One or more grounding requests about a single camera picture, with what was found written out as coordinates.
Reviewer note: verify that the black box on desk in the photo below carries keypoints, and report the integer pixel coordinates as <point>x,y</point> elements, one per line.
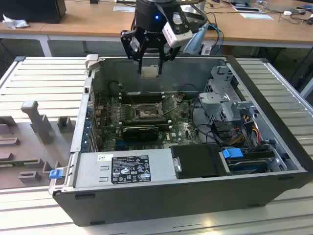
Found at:
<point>31,11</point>

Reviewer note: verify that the blue plastic latch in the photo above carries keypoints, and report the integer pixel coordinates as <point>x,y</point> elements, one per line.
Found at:
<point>55,174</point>

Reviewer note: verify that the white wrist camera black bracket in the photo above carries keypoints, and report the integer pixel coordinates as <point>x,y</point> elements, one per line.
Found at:
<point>177,36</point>

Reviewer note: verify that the wooden desk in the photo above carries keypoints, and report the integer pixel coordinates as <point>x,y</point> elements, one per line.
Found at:
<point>97,22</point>

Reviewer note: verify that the crumpled white paper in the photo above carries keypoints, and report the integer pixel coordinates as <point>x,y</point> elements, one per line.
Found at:
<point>15,22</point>

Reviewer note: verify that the grey power supply unit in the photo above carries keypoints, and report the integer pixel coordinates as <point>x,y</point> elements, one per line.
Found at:
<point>88,171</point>

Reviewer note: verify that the grey parts rack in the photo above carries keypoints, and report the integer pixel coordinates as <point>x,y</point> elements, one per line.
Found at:
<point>29,147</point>

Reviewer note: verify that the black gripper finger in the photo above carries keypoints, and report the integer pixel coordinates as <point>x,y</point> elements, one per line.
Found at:
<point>133,49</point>
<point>166,55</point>

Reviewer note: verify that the black graphics card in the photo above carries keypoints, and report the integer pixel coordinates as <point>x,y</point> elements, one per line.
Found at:
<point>139,134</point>

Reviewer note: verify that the hard disk drive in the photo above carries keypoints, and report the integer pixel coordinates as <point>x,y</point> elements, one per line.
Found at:
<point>247,166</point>

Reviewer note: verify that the silver square CPU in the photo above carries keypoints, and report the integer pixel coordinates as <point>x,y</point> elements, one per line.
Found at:
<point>149,72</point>

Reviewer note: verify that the small white adapter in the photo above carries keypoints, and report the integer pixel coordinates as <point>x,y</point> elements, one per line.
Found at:
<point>287,12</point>

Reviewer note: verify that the black open PC case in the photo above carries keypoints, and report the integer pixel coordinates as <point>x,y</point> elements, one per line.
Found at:
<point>171,205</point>

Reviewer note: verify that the green motherboard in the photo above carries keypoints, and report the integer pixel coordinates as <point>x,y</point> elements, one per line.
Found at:
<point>181,127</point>

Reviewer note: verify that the CPU socket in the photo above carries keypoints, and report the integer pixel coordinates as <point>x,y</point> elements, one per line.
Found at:
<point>146,111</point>

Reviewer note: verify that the black plastic shroud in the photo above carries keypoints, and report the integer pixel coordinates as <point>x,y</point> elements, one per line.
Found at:
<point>198,160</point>

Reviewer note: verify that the grey metal drive cage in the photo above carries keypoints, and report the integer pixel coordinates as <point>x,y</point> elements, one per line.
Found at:
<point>220,105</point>

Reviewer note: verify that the blue disk carrier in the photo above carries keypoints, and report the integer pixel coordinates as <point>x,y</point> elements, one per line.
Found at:
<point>232,153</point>

